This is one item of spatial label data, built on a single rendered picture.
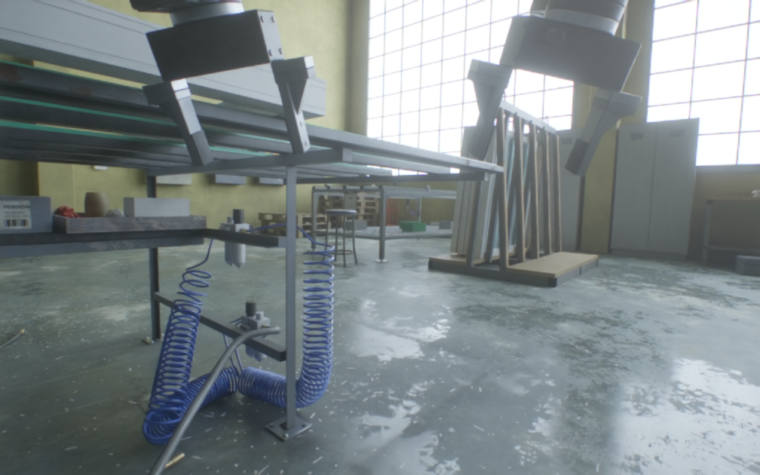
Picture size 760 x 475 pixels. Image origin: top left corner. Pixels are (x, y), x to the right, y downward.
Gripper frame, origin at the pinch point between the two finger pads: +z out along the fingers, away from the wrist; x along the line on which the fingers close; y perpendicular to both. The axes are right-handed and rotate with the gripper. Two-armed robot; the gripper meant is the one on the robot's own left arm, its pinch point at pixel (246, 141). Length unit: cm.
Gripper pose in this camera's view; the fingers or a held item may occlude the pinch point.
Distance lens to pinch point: 50.9
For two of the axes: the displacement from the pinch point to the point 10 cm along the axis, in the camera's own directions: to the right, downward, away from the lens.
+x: -9.8, 0.8, 1.8
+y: 1.2, -4.8, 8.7
